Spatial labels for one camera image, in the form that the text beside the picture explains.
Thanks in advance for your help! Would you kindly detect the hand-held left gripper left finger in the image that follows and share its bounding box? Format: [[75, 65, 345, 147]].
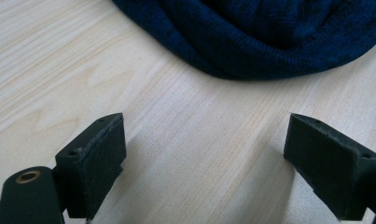
[[54, 112, 128, 221]]

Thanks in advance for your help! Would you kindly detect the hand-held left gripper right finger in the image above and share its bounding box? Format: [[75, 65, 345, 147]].
[[283, 112, 376, 222]]

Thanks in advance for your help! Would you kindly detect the dark blue knitted garment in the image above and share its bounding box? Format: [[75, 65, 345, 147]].
[[111, 0, 376, 81]]

